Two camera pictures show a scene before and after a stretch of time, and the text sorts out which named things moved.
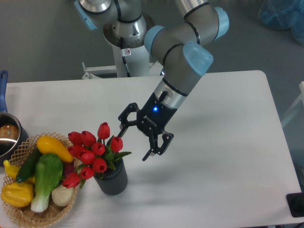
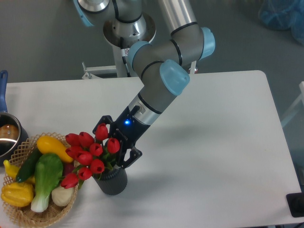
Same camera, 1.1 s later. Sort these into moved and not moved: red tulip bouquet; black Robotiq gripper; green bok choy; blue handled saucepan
Moved: black Robotiq gripper
Not moved: red tulip bouquet; blue handled saucepan; green bok choy
